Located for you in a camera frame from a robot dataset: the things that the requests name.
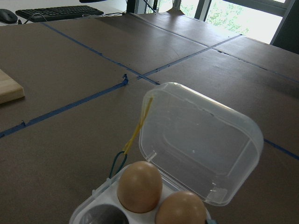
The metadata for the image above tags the clear plastic egg box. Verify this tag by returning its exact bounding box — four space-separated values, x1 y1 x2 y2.
69 82 264 224

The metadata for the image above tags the brown egg left in box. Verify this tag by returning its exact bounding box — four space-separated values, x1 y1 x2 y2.
117 161 163 213

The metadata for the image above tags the brown egg in box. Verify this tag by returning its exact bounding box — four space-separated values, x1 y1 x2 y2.
155 191 207 224
117 161 163 213

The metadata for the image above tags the brown egg right in box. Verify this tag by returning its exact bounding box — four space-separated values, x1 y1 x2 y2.
155 191 207 224

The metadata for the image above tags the yellow rubber band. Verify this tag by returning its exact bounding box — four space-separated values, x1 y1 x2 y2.
123 97 153 155

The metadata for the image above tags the wooden cutting board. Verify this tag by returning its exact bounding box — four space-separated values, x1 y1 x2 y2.
0 70 25 104

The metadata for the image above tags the black keyboard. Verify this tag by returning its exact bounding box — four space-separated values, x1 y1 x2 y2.
15 5 104 22

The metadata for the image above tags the black computer mouse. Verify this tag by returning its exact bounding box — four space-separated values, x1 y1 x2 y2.
0 9 18 24

